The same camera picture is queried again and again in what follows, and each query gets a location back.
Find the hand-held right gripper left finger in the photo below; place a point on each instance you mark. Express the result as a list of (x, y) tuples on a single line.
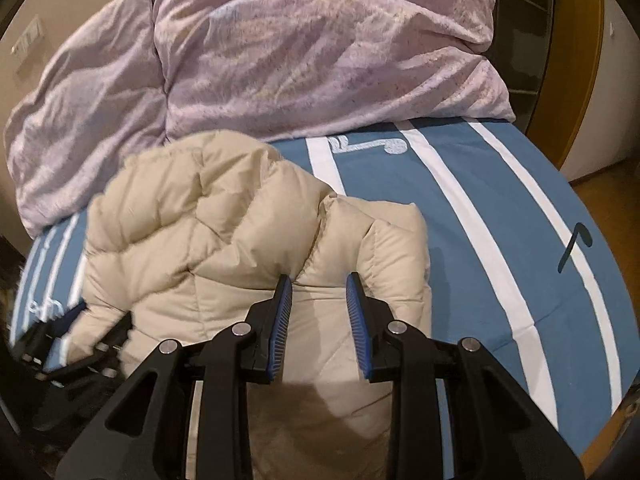
[(284, 320)]

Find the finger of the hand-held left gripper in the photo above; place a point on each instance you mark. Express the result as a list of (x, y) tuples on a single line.
[(87, 360)]

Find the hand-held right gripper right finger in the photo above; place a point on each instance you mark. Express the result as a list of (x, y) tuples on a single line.
[(357, 320)]

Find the beige puffer jacket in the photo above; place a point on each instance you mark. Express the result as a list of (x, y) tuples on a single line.
[(225, 240)]

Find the blue white striped bed sheet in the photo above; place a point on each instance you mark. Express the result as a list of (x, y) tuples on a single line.
[(475, 285)]

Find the pink patterned duvet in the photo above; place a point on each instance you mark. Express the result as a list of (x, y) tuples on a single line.
[(300, 60)]

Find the white door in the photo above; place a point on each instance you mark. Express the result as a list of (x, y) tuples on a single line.
[(617, 110)]

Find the white wall switch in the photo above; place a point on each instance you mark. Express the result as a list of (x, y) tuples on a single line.
[(27, 37)]

